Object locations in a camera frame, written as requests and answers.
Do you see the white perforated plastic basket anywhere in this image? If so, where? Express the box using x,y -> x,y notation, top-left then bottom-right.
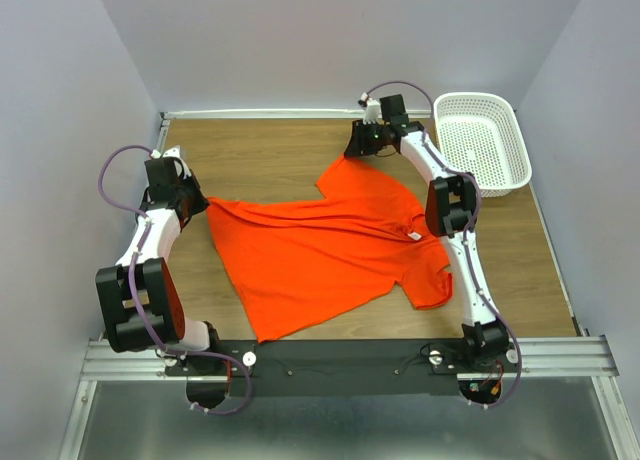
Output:
433,92 -> 532,198

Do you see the orange t shirt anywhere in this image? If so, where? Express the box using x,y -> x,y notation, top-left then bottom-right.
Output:
206,156 -> 454,342

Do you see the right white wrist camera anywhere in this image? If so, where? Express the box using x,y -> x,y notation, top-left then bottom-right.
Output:
358,92 -> 381,125

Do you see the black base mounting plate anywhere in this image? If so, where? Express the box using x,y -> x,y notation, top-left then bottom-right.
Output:
165,339 -> 518,403

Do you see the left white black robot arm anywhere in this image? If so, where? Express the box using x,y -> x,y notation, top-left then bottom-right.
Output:
95,148 -> 230,375

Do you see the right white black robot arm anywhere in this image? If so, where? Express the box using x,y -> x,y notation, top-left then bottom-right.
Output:
345,92 -> 523,372

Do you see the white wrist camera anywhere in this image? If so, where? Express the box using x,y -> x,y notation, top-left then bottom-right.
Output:
358,92 -> 381,125
149,145 -> 192,178

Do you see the aluminium frame rail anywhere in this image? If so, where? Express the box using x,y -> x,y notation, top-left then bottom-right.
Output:
80,337 -> 619,381

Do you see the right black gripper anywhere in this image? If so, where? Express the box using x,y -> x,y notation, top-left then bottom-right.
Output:
341,120 -> 388,159

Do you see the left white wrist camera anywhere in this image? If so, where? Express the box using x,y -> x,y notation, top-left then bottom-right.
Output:
149,145 -> 192,178

